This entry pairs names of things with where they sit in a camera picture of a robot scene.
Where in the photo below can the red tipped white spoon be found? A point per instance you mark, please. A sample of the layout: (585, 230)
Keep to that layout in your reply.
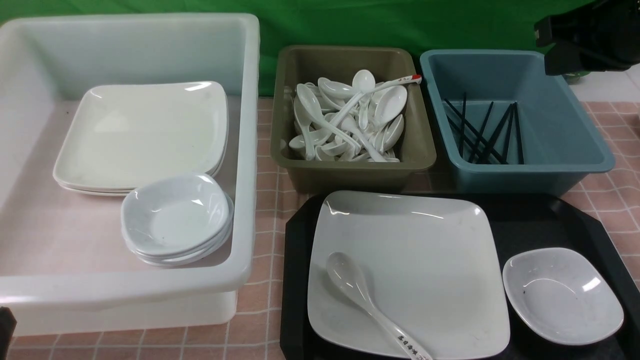
(345, 110)

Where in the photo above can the white ceramic soup spoon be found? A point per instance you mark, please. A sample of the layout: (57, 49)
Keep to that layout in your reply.
(351, 281)

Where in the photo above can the black plastic tray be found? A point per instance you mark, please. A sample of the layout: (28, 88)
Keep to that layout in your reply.
(520, 222)

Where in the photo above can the stack of small white dishes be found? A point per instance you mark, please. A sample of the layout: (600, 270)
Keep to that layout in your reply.
(177, 221)

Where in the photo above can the pile of white spoons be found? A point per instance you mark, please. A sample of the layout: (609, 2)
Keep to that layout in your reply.
(369, 133)

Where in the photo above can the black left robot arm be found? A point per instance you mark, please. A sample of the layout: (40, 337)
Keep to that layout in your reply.
(8, 324)

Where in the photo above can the black chopstick pair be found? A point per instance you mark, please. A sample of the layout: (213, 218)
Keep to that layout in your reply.
(462, 134)

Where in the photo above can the large white plastic tub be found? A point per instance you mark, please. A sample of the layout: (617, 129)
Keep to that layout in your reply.
(65, 267)

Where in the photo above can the large white square plate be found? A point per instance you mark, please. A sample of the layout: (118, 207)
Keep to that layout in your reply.
(431, 265)

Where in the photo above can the small white sauce dish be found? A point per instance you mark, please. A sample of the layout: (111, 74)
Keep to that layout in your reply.
(561, 296)

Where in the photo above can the stack of white square plates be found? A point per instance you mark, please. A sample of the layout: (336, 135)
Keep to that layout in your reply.
(124, 136)

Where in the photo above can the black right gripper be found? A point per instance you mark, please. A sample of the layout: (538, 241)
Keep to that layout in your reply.
(600, 36)

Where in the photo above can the olive green plastic bin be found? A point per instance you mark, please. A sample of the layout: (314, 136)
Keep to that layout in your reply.
(415, 148)

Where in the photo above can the green backdrop cloth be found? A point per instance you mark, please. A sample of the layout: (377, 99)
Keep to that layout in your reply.
(412, 25)

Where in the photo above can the black chopsticks in bin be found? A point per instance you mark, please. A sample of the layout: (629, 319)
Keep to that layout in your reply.
(493, 132)

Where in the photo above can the blue plastic bin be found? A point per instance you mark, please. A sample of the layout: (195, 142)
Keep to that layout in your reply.
(561, 143)

